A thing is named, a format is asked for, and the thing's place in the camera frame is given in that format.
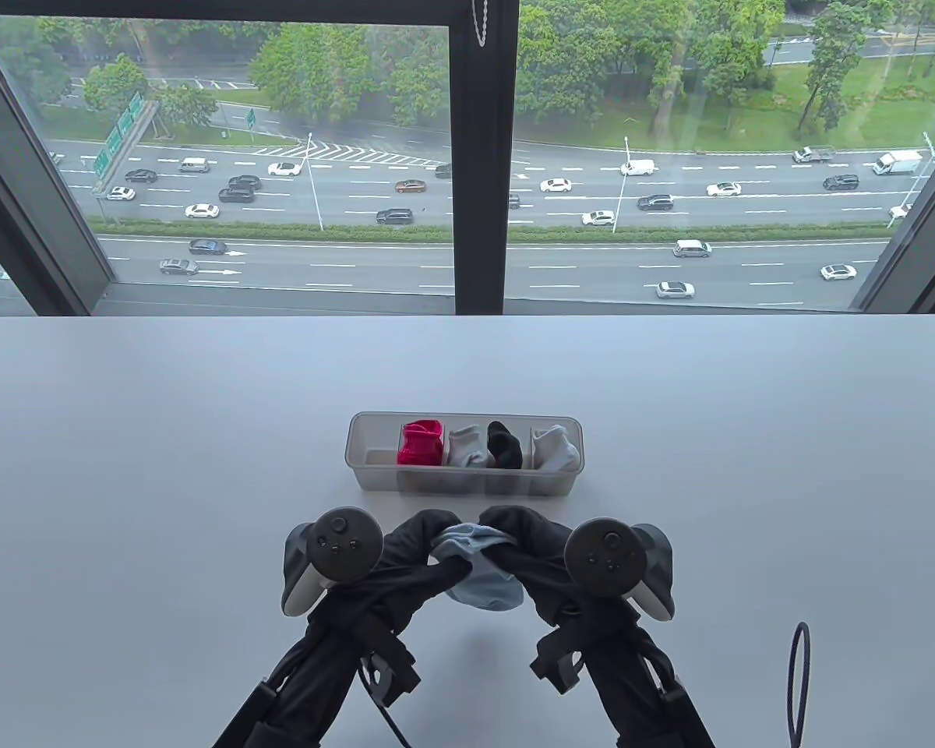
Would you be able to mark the person's right hand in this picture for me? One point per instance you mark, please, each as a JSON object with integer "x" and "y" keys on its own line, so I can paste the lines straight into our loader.
{"x": 545, "y": 569}

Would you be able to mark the person's left hand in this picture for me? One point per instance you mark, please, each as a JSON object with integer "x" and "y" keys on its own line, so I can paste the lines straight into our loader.
{"x": 405, "y": 569}

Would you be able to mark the white sock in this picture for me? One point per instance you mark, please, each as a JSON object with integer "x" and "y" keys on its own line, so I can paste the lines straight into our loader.
{"x": 567, "y": 460}
{"x": 545, "y": 436}

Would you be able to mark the black sock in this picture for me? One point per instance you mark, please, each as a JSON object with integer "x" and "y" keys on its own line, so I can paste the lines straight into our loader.
{"x": 510, "y": 458}
{"x": 500, "y": 435}

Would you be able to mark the person's right forearm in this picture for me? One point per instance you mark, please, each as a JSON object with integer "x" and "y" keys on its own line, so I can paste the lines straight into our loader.
{"x": 627, "y": 693}

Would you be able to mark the grey handheld controller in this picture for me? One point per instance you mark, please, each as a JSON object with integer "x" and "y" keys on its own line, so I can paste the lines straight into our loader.
{"x": 347, "y": 541}
{"x": 604, "y": 557}

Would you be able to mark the clear plastic divided organizer box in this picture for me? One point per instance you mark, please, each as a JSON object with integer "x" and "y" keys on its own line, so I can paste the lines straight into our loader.
{"x": 374, "y": 479}

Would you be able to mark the black box with white label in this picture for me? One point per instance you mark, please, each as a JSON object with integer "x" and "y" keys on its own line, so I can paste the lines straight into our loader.
{"x": 686, "y": 713}
{"x": 241, "y": 721}

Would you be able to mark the green road sign gantry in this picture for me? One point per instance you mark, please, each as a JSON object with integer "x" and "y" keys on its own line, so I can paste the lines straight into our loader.
{"x": 113, "y": 144}

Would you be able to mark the dark window frame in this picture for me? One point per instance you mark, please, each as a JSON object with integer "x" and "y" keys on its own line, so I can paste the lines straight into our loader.
{"x": 479, "y": 195}

